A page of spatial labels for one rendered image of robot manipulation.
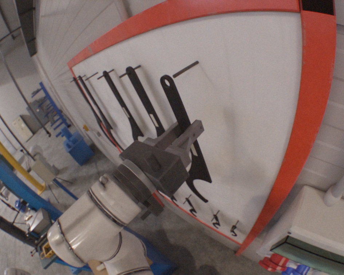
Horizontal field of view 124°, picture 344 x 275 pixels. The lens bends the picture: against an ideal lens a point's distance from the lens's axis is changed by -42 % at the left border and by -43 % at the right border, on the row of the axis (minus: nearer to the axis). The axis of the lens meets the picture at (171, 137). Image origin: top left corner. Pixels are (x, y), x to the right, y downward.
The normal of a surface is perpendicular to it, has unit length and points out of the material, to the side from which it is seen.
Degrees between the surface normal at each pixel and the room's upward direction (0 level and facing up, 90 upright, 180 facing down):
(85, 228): 42
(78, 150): 90
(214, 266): 0
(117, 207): 58
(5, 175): 90
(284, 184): 90
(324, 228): 0
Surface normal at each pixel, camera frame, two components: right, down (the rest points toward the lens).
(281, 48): -0.65, 0.62
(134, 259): 0.49, -0.84
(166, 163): -0.37, -0.76
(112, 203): 0.30, -0.32
